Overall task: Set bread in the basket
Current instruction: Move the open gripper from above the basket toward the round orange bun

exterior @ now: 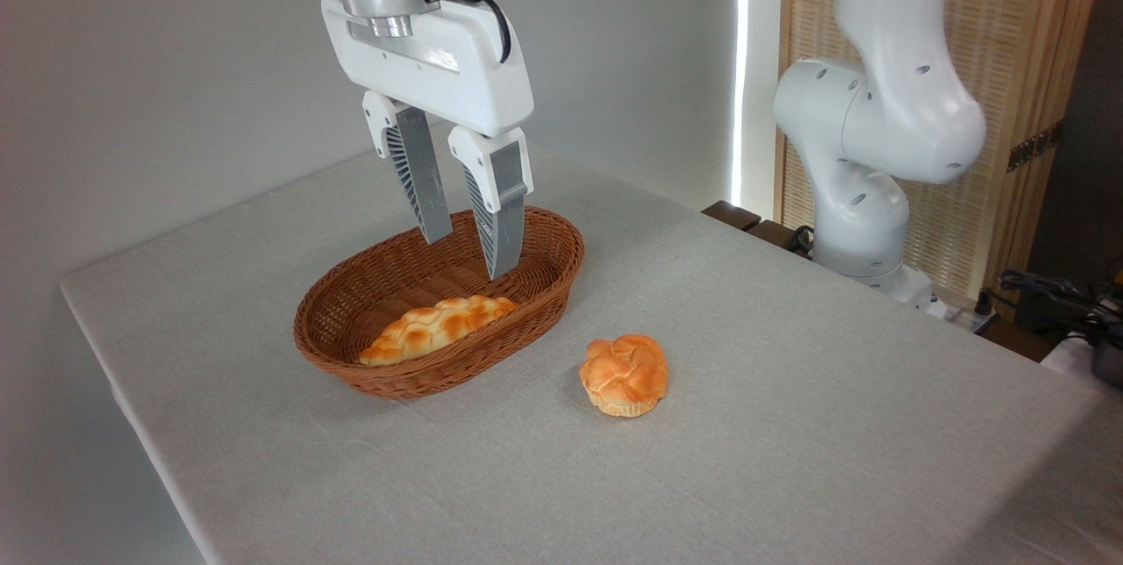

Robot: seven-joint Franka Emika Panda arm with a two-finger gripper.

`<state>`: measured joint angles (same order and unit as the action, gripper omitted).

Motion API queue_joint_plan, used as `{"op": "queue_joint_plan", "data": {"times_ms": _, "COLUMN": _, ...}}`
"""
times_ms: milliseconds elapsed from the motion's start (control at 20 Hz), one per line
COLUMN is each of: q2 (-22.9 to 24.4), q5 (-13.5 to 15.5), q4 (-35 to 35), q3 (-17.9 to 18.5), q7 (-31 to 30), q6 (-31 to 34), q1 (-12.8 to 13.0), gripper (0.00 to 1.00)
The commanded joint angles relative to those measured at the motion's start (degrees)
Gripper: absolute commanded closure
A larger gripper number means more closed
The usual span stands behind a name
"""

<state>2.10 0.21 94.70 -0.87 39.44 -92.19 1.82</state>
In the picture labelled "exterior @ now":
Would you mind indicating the brown oval wicker basket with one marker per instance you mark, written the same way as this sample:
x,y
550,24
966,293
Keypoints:
x,y
351,302

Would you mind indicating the metal screen hinge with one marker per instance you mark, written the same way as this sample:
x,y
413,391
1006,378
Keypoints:
x,y
1035,146

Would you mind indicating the round orange bread bun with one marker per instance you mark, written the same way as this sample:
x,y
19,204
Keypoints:
x,y
625,375

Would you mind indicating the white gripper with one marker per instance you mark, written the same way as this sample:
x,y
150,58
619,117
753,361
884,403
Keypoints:
x,y
456,74

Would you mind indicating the grey linen tablecloth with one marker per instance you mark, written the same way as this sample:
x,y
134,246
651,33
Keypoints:
x,y
746,460

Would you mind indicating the long braided bread loaf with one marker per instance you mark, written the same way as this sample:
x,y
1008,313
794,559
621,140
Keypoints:
x,y
434,328

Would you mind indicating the dark brown wooden block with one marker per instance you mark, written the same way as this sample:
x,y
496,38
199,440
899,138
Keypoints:
x,y
730,214
776,236

